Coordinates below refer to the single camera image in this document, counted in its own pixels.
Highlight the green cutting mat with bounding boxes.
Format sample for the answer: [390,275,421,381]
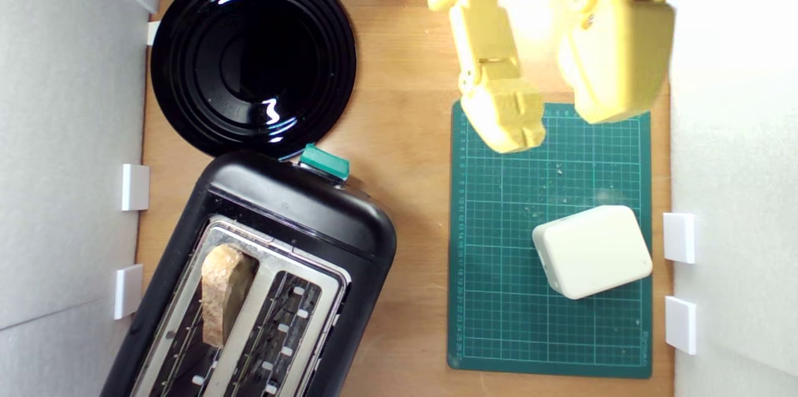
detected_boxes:
[447,101,653,379]

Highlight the white rounded block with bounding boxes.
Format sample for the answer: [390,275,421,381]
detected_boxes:
[531,204,654,300]

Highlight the brown bread slice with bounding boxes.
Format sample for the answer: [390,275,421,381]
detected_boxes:
[199,244,259,349]

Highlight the black two-slot toaster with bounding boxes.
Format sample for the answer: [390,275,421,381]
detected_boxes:
[100,149,398,397]

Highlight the green toaster lever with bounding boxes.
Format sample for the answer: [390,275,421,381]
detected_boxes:
[299,143,351,183]

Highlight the black round plate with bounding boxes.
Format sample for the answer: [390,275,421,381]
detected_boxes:
[150,0,357,160]

